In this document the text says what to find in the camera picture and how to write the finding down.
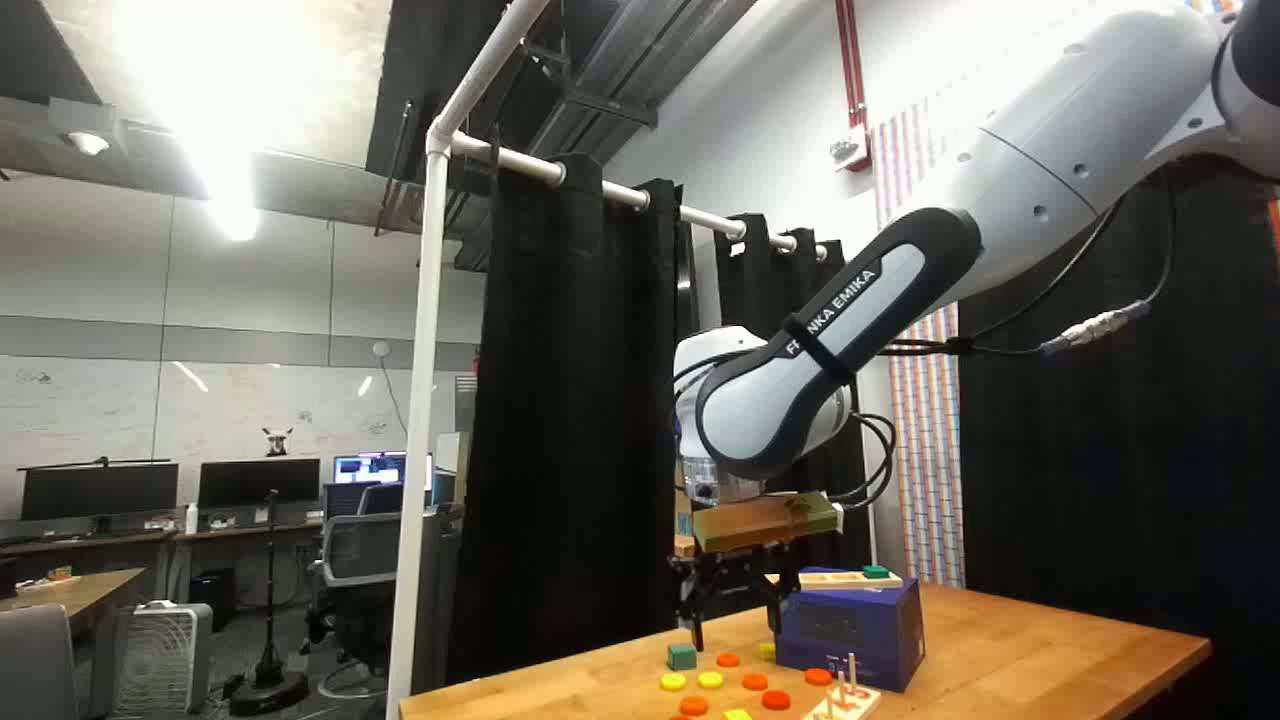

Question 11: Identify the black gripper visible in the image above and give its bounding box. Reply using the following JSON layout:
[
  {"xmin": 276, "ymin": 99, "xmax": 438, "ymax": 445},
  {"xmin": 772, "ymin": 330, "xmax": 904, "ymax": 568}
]
[{"xmin": 672, "ymin": 542, "xmax": 807, "ymax": 653}]

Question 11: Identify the purple box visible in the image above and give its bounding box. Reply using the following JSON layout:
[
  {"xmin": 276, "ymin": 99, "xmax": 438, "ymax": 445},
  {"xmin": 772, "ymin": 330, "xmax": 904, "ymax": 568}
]
[{"xmin": 775, "ymin": 574, "xmax": 927, "ymax": 696}]

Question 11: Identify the wooden peg board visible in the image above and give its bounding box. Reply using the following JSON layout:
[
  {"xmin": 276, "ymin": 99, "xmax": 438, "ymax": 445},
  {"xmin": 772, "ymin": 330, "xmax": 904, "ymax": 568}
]
[{"xmin": 799, "ymin": 650, "xmax": 883, "ymax": 720}]

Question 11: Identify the office chair with mesh back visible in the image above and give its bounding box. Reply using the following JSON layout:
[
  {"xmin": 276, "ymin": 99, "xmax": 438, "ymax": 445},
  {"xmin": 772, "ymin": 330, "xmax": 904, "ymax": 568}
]
[{"xmin": 310, "ymin": 508, "xmax": 404, "ymax": 671}]

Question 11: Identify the lit blue computer screen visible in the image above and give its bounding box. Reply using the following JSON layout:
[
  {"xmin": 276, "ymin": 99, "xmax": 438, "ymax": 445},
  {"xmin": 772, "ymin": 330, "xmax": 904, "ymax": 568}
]
[{"xmin": 326, "ymin": 447, "xmax": 409, "ymax": 491}]

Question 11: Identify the black stand with round base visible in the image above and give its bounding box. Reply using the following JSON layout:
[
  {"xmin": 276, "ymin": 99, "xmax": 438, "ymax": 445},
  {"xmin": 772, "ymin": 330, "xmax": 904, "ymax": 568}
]
[{"xmin": 219, "ymin": 484, "xmax": 310, "ymax": 720}]

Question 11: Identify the black computer monitor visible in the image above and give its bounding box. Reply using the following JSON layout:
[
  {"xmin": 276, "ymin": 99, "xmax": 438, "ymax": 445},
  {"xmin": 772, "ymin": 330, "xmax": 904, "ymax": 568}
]
[
  {"xmin": 16, "ymin": 455, "xmax": 185, "ymax": 530},
  {"xmin": 194, "ymin": 455, "xmax": 325, "ymax": 514}
]

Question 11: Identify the red pipe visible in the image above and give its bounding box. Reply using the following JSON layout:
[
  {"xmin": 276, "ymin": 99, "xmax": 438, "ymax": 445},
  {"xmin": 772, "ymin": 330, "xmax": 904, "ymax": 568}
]
[{"xmin": 830, "ymin": 0, "xmax": 871, "ymax": 173}]

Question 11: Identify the white box fan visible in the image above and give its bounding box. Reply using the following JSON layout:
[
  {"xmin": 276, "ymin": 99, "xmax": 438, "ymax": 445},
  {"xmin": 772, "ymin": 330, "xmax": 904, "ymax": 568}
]
[{"xmin": 107, "ymin": 596, "xmax": 214, "ymax": 720}]

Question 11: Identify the wooden desk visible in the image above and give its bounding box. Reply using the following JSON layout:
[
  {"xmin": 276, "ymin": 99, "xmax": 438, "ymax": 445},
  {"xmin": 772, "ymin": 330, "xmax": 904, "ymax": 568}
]
[{"xmin": 0, "ymin": 564, "xmax": 147, "ymax": 639}]

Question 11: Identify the grey chair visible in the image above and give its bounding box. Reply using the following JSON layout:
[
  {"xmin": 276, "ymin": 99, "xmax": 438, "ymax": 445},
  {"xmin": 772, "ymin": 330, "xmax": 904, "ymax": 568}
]
[{"xmin": 0, "ymin": 606, "xmax": 78, "ymax": 720}]

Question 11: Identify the ceiling lamp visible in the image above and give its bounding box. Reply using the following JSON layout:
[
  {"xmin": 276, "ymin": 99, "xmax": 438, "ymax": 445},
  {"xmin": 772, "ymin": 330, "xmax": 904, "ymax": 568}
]
[{"xmin": 59, "ymin": 125, "xmax": 120, "ymax": 161}]

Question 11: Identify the wrist camera mount block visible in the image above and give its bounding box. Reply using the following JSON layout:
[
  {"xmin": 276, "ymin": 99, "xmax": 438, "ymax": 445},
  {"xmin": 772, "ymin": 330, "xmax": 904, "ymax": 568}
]
[{"xmin": 686, "ymin": 490, "xmax": 846, "ymax": 562}]

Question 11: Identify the white pvc pipe frame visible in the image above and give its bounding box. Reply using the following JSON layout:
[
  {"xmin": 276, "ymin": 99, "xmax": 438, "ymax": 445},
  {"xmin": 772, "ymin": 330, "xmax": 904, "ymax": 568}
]
[{"xmin": 380, "ymin": 0, "xmax": 803, "ymax": 720}]

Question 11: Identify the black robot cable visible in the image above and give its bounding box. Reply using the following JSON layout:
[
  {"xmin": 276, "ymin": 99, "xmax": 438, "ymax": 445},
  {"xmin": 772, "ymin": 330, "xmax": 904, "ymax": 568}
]
[{"xmin": 845, "ymin": 173, "xmax": 1183, "ymax": 514}]

